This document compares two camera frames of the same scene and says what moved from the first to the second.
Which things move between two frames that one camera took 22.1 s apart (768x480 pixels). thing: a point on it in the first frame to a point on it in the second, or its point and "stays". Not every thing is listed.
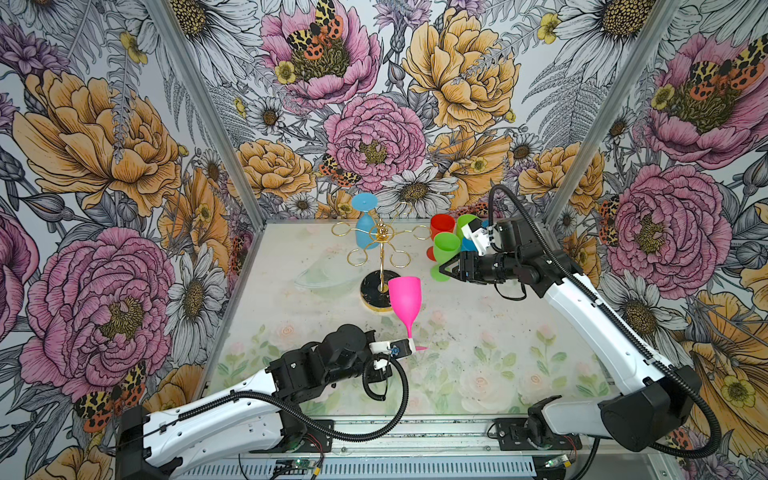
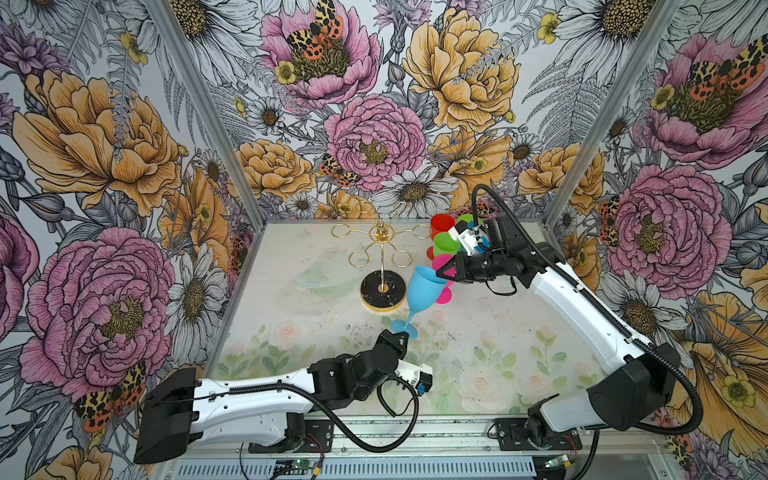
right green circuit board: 556,461 stays
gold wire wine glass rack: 375,288 stays
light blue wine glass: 366,228 to 424,290
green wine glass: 447,245 stays
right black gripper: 466,260 stays
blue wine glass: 467,245 to 485,242
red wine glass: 440,223 stays
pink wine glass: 406,298 to 438,261
